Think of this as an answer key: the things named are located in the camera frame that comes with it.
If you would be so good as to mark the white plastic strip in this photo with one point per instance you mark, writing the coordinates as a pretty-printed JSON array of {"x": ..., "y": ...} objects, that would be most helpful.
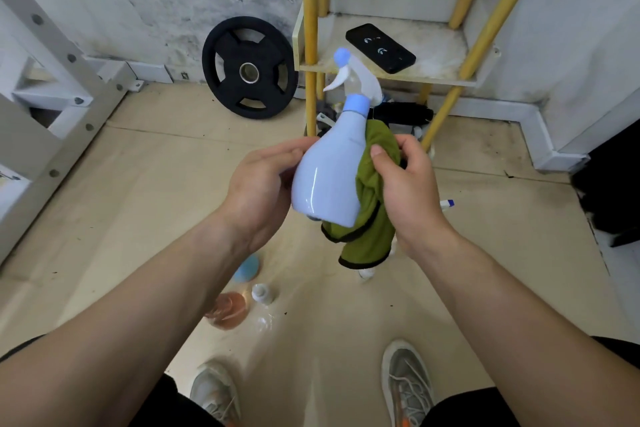
[{"x": 418, "y": 133}]

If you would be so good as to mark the blue spray bottle pink trigger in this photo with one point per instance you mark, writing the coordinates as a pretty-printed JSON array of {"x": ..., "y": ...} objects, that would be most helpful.
[{"x": 247, "y": 269}]

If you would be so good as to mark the white plastic scoop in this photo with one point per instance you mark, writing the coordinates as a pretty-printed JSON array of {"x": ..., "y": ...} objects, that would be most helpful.
[{"x": 325, "y": 122}]

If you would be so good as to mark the person's left hand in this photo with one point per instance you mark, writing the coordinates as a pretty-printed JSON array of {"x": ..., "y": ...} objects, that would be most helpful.
[{"x": 257, "y": 191}]

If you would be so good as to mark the white metal rack frame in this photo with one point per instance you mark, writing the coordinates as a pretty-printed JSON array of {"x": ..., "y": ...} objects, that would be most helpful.
[{"x": 30, "y": 116}]

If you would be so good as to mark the person's right hand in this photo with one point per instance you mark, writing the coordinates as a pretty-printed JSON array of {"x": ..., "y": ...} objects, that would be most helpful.
[{"x": 415, "y": 196}]

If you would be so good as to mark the person's right forearm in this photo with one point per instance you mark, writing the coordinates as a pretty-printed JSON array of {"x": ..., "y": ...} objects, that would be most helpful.
[{"x": 535, "y": 341}]

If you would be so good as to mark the person's left grey shoe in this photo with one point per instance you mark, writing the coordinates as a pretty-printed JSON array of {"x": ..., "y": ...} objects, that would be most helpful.
[{"x": 215, "y": 391}]

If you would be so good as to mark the black phone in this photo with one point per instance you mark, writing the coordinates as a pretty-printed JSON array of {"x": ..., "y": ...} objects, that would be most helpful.
[{"x": 381, "y": 49}]

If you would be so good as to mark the pale blue bottle white sprayer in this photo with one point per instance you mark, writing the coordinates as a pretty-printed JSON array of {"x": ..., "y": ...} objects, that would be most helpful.
[{"x": 330, "y": 176}]

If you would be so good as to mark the white shelf yellow poles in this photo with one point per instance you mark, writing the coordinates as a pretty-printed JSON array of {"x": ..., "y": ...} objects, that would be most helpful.
[{"x": 440, "y": 49}]

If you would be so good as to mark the round white bottle blue-tipped sprayer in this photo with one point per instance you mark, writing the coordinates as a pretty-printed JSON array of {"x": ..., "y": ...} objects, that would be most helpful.
[{"x": 446, "y": 204}]

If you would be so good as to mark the orange spray bottle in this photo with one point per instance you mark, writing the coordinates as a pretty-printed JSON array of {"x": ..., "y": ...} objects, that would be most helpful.
[{"x": 229, "y": 311}]

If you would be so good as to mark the black shorts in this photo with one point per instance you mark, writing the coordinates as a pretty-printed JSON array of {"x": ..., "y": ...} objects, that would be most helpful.
[{"x": 465, "y": 411}]

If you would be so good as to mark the person's left forearm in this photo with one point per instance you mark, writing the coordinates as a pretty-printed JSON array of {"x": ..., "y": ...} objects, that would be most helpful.
[{"x": 110, "y": 336}]

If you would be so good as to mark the person's grey shoe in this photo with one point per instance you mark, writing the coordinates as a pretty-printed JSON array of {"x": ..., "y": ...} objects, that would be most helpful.
[
  {"x": 215, "y": 391},
  {"x": 406, "y": 381}
]

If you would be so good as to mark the person's right grey shoe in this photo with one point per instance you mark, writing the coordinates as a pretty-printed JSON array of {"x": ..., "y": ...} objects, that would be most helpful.
[{"x": 406, "y": 381}]

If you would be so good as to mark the green microfibre cloth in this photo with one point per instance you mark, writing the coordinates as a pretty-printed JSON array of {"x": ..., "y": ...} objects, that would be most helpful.
[{"x": 372, "y": 236}]

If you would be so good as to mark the black weight plate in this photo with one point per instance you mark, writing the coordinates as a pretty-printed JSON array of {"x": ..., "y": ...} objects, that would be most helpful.
[{"x": 222, "y": 66}]

